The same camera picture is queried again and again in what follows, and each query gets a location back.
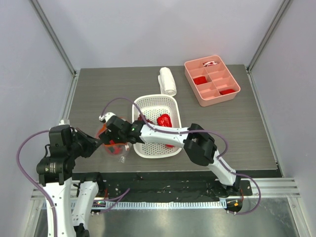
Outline clear zip top bag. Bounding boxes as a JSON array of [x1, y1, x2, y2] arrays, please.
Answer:
[[95, 123, 131, 163]]

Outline dark fake grape bunch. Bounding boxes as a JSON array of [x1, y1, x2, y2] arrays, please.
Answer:
[[137, 115, 154, 124]]

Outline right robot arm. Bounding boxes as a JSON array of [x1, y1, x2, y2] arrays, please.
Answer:
[[99, 113, 241, 195]]

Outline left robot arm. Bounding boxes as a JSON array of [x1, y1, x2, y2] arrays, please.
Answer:
[[36, 124, 105, 237]]

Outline white perforated plastic basket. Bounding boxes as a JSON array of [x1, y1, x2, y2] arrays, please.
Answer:
[[133, 94, 182, 159]]

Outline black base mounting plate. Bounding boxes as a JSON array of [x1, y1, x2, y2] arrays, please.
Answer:
[[71, 169, 254, 200]]

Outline rolled white towel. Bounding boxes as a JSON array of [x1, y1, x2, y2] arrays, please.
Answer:
[[158, 67, 177, 96]]

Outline red block in tray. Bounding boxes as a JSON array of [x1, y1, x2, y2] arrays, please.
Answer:
[[193, 76, 207, 85]]

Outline pink compartment organizer tray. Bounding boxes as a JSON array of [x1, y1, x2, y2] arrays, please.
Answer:
[[184, 55, 240, 107]]

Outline red white item in tray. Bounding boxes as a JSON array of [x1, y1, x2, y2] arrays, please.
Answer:
[[202, 61, 218, 67]]

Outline red block tray front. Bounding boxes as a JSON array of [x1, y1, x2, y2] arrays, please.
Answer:
[[220, 89, 236, 95]]

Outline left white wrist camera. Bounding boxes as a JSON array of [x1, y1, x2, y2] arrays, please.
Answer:
[[59, 119, 70, 125]]

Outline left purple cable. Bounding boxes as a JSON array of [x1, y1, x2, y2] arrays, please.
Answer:
[[16, 129, 130, 237]]

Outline purple cable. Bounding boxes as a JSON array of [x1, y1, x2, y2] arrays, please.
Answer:
[[101, 97, 262, 215], [16, 129, 130, 237]]

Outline white slotted cable duct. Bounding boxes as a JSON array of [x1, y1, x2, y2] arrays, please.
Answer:
[[91, 201, 227, 210]]

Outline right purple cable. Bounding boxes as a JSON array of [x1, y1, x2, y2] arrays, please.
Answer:
[[101, 97, 262, 215]]

